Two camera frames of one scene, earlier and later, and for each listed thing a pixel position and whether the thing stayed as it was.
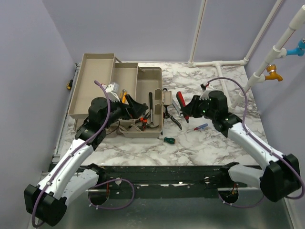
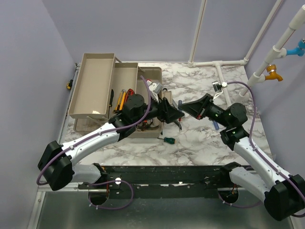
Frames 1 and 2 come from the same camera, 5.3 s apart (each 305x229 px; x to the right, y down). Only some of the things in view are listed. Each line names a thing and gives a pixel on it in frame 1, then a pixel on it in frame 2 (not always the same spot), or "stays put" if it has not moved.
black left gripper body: (119, 111) → (156, 110)
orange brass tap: (271, 68) stays put
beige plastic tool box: (118, 97) stays put
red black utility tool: (181, 103) → (129, 91)
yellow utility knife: (123, 93) stays put
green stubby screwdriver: (168, 140) stays put
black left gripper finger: (138, 109) → (170, 113)
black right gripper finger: (192, 108) stays put
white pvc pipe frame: (278, 51) stays put
